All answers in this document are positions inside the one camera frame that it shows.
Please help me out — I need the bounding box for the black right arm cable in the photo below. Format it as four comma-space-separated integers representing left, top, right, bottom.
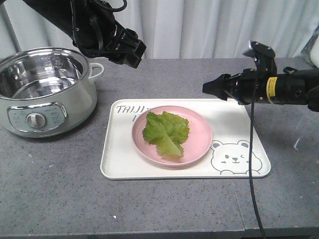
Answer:
248, 53, 267, 239

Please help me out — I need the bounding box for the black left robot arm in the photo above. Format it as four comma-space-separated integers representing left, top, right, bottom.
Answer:
25, 0, 146, 68

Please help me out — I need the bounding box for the pink round plate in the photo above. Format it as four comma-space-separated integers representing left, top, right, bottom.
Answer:
132, 106, 212, 167

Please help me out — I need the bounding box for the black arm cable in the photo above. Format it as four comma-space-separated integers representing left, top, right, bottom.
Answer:
248, 53, 267, 239
69, 0, 128, 53

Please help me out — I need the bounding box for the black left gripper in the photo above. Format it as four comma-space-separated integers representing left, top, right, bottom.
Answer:
99, 22, 146, 68

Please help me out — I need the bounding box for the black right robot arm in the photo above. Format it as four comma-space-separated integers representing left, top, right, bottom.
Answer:
202, 67, 319, 112

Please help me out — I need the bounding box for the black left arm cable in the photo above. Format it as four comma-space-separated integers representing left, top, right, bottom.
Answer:
69, 0, 128, 53

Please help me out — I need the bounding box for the pale green electric pot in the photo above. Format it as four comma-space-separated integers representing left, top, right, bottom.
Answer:
0, 47, 104, 138

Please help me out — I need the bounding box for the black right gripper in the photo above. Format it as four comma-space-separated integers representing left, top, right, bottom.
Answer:
202, 69, 269, 105

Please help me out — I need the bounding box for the green lettuce leaf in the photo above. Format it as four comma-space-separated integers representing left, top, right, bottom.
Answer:
143, 111, 190, 157

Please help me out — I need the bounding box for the white pleated curtain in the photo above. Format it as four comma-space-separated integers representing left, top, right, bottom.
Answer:
0, 0, 319, 59

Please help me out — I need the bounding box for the cream bear serving tray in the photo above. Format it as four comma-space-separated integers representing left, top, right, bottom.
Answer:
100, 99, 271, 179

